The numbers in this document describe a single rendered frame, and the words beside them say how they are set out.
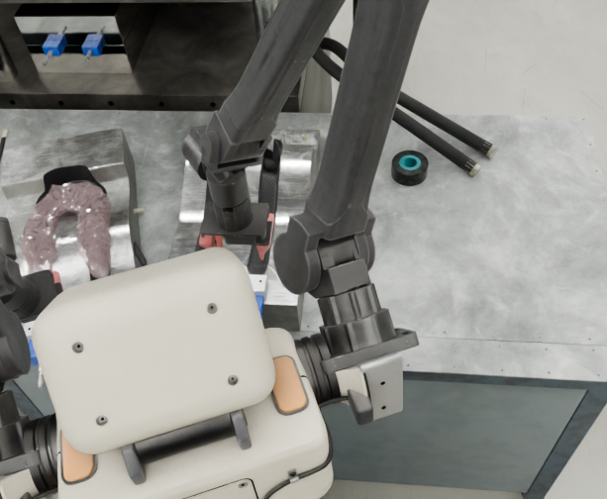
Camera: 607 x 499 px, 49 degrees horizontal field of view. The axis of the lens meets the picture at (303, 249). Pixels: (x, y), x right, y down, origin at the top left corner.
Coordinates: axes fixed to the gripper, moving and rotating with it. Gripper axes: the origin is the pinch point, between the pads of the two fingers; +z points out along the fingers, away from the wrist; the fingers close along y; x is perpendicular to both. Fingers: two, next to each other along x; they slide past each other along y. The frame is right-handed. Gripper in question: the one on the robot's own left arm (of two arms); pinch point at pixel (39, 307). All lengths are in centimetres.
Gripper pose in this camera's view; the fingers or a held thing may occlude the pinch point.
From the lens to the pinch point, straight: 117.9
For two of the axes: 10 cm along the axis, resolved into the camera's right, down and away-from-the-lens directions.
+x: 3.1, 9.3, -2.0
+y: -9.5, 2.8, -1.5
